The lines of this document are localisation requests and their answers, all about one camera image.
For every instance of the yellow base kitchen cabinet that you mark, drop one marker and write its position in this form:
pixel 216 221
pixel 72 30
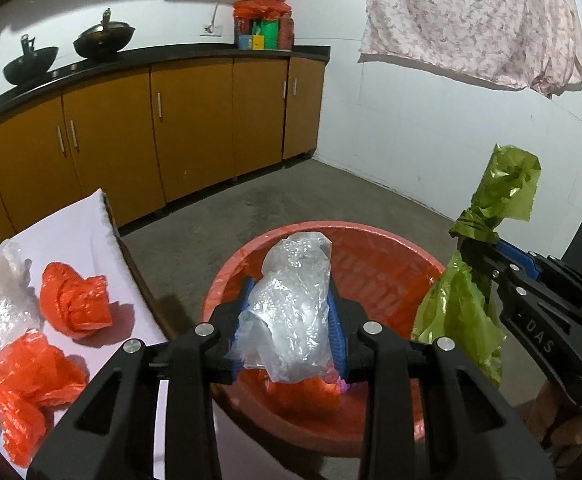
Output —
pixel 191 120

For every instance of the green box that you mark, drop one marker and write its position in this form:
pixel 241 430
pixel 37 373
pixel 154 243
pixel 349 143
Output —
pixel 270 35

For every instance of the blue box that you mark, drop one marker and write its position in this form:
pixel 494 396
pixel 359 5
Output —
pixel 245 42

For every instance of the orange bag with groceries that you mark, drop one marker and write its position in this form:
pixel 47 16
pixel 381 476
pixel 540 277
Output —
pixel 261 10

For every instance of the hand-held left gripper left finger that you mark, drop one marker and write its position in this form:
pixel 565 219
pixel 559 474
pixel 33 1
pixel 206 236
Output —
pixel 246 300

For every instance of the person's right hand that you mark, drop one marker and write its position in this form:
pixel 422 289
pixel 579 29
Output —
pixel 568 432

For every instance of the hanging floral cloth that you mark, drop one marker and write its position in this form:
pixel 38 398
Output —
pixel 471 15

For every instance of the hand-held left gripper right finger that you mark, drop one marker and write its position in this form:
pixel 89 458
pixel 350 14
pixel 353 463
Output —
pixel 333 320

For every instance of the clear plastic bag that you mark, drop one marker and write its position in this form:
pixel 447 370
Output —
pixel 291 310

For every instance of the pale table cloth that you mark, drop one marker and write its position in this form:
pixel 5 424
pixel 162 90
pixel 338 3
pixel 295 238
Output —
pixel 86 240

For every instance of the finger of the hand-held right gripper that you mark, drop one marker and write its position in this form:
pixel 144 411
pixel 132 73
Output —
pixel 513 285
pixel 518 258

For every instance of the black wok with lid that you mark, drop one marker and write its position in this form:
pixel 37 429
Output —
pixel 103 40

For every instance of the green plastic bag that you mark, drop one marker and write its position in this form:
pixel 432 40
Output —
pixel 506 190

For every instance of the orange plastic bag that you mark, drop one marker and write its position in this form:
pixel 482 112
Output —
pixel 76 300
pixel 21 385
pixel 301 395

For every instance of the red plastic basin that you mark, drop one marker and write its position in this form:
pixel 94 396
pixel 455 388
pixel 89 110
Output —
pixel 371 265

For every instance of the black kitchen countertop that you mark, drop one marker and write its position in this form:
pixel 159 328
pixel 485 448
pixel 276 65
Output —
pixel 181 55

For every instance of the white wall socket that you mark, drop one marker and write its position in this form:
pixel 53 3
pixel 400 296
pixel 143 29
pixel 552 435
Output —
pixel 211 30

